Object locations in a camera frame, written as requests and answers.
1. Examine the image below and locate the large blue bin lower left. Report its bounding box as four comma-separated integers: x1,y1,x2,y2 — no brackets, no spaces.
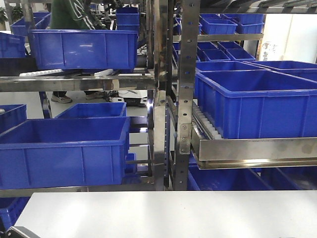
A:
0,117,130,189

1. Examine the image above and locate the steel shelving rack left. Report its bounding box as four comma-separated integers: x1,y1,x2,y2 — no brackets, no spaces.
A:
0,0,173,197

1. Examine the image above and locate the blue bin behind lower left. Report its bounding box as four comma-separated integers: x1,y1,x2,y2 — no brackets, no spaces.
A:
55,102,127,119

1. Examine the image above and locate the steel shelving rack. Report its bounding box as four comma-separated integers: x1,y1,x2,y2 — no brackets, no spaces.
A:
0,0,173,197
166,0,317,191

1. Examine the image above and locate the blue bin far left edge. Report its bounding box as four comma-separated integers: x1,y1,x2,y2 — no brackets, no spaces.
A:
0,104,27,133

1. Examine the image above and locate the person in green shirt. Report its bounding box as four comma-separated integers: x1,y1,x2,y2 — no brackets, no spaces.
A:
50,0,107,104

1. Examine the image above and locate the steel shelving rack right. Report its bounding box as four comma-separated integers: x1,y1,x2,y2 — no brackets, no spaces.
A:
166,0,317,191

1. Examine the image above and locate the blue bin upper left shelf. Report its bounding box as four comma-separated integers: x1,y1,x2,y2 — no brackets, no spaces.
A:
30,29,138,70

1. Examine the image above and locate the blue bin behind right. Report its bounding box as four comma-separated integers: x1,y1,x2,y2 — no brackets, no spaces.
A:
196,61,266,72

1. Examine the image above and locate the blue bin far right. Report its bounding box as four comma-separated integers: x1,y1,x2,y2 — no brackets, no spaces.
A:
246,60,317,81

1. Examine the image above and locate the large blue bin right shelf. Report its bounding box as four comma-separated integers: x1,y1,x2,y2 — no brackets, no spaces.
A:
196,70,317,139

